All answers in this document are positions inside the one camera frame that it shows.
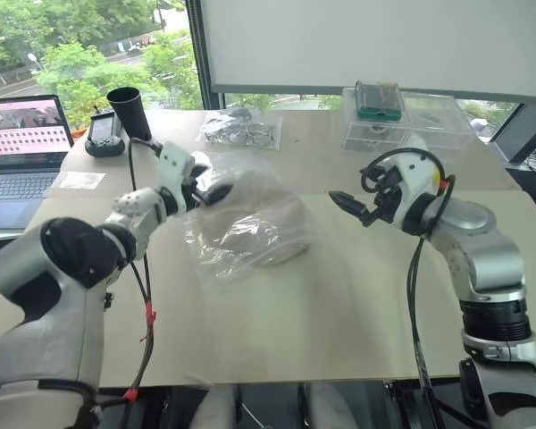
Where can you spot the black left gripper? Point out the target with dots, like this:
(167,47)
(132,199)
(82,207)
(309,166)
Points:
(193,194)

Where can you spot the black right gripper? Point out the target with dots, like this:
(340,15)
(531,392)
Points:
(388,196)

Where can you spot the large clear plastic bag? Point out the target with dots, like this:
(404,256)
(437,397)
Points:
(250,210)

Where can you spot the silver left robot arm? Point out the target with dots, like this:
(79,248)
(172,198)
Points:
(49,313)

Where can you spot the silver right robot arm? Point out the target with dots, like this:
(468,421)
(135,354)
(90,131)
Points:
(487,250)

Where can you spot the beige cap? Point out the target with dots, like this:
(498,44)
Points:
(259,214)

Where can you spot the small bag of metal rings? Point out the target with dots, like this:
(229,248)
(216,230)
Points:
(243,130)

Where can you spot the small flat clear bag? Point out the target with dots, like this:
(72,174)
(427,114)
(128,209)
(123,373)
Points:
(81,180)

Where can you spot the black plastic cup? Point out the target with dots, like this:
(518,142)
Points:
(131,114)

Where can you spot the green and clear small case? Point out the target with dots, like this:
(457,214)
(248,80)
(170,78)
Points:
(377,105)

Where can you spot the clear acrylic drawer box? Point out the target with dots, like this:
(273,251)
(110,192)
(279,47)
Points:
(433,129)

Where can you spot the black handheld controller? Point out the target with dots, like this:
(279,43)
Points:
(102,138)

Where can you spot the white roller blind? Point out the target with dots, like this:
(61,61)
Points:
(375,40)

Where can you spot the black side desk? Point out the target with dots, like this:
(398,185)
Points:
(533,185)

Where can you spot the open laptop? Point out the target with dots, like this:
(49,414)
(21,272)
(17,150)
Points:
(20,143)

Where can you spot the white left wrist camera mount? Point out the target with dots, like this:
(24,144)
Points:
(174,165)

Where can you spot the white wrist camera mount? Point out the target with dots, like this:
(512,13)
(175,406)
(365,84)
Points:
(417,183)
(174,165)

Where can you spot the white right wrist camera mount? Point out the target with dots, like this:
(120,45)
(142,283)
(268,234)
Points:
(417,183)

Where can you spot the dark window frame post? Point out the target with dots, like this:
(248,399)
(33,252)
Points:
(199,49)

